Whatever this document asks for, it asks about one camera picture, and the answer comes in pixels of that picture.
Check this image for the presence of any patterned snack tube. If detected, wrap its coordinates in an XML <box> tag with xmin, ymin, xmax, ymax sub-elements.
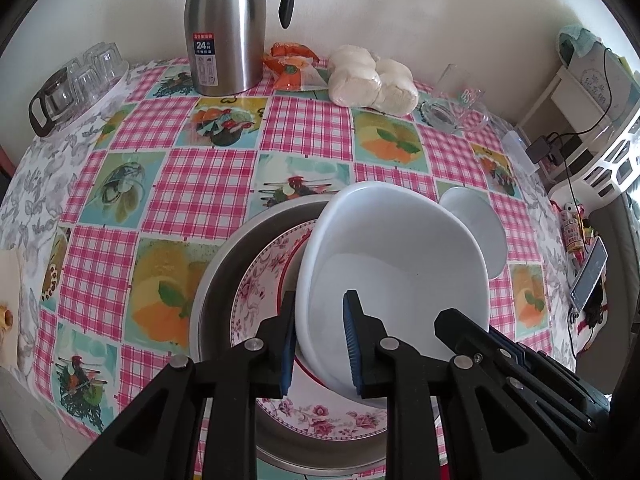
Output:
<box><xmin>560</xmin><ymin>202</ymin><xmax>586</xmax><ymax>253</ymax></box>

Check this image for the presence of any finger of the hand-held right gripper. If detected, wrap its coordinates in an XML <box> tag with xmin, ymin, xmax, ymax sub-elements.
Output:
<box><xmin>434</xmin><ymin>308</ymin><xmax>599</xmax><ymax>432</ymax></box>
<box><xmin>489</xmin><ymin>326</ymin><xmax>585</xmax><ymax>398</ymax></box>

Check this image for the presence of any black charging cable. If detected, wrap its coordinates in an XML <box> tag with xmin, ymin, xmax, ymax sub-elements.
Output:
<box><xmin>542</xmin><ymin>45</ymin><xmax>613</xmax><ymax>161</ymax></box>

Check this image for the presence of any white shelf unit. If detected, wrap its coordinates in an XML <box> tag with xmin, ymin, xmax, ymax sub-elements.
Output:
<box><xmin>515</xmin><ymin>67</ymin><xmax>601</xmax><ymax>181</ymax></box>

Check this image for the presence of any white tray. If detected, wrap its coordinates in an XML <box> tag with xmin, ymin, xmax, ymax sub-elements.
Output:
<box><xmin>37</xmin><ymin>62</ymin><xmax>132</xmax><ymax>138</ymax></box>

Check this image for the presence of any round metal basin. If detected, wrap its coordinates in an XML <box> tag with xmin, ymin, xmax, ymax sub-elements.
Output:
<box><xmin>190</xmin><ymin>195</ymin><xmax>451</xmax><ymax>466</ymax></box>

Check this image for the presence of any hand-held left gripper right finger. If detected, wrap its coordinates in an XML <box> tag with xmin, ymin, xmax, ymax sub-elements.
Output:
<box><xmin>341</xmin><ymin>290</ymin><xmax>581</xmax><ymax>480</ymax></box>

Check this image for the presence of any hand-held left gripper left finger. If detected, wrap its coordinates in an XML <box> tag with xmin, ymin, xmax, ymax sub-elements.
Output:
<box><xmin>60</xmin><ymin>290</ymin><xmax>298</xmax><ymax>480</ymax></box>

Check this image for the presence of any floral rim white plate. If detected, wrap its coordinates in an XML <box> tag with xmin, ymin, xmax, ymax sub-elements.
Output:
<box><xmin>230</xmin><ymin>220</ymin><xmax>391</xmax><ymax>441</ymax></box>

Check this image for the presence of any small plain white bowl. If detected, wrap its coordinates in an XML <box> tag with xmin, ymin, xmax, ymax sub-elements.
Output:
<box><xmin>439</xmin><ymin>186</ymin><xmax>507</xmax><ymax>281</ymax></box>

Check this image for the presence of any large white bowl red emblem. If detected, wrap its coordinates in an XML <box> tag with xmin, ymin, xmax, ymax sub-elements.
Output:
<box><xmin>295</xmin><ymin>181</ymin><xmax>491</xmax><ymax>401</ymax></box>

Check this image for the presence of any pink checkered fruit tablecloth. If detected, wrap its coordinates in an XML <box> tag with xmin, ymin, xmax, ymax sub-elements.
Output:
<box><xmin>30</xmin><ymin>60</ymin><xmax>556</xmax><ymax>480</ymax></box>

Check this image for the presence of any clear plastic container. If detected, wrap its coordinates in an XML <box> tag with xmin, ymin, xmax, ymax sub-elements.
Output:
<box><xmin>501</xmin><ymin>130</ymin><xmax>538</xmax><ymax>173</ymax></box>

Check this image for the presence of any orange snack packet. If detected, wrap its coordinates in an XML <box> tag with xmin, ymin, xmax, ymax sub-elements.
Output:
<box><xmin>262</xmin><ymin>42</ymin><xmax>331</xmax><ymax>92</ymax></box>

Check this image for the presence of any white plastic basket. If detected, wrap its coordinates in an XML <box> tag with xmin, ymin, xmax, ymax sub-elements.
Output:
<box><xmin>547</xmin><ymin>105</ymin><xmax>640</xmax><ymax>201</ymax></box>

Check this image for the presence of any smartphone in light case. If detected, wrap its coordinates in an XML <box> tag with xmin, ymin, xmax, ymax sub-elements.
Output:
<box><xmin>570</xmin><ymin>236</ymin><xmax>609</xmax><ymax>311</ymax></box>

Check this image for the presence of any stainless steel thermos jug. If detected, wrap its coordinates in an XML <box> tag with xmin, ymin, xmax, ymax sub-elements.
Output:
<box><xmin>184</xmin><ymin>0</ymin><xmax>297</xmax><ymax>96</ymax></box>

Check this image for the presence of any bag of white buns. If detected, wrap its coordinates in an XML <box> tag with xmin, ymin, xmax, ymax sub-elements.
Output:
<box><xmin>327</xmin><ymin>45</ymin><xmax>418</xmax><ymax>115</ymax></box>

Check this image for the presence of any clear glass mug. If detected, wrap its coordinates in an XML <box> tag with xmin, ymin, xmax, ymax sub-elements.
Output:
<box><xmin>432</xmin><ymin>63</ymin><xmax>486</xmax><ymax>116</ymax></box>

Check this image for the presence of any green cloth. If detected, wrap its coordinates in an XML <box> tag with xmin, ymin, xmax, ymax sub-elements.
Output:
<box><xmin>559</xmin><ymin>25</ymin><xmax>601</xmax><ymax>58</ymax></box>

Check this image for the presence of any glass ashtray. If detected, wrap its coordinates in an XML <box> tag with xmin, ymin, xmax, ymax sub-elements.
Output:
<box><xmin>419</xmin><ymin>100</ymin><xmax>493</xmax><ymax>134</ymax></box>

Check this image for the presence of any white appliance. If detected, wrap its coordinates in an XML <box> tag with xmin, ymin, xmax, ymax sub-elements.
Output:
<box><xmin>557</xmin><ymin>35</ymin><xmax>640</xmax><ymax>126</ymax></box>

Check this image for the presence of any small glass cup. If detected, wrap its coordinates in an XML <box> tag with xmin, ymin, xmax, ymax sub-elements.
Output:
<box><xmin>75</xmin><ymin>67</ymin><xmax>110</xmax><ymax>105</ymax></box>
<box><xmin>57</xmin><ymin>57</ymin><xmax>87</xmax><ymax>87</ymax></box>
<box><xmin>82</xmin><ymin>42</ymin><xmax>124</xmax><ymax>81</ymax></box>

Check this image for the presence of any black charger adapter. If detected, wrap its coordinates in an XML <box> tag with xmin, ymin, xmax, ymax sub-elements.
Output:
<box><xmin>527</xmin><ymin>135</ymin><xmax>553</xmax><ymax>165</ymax></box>

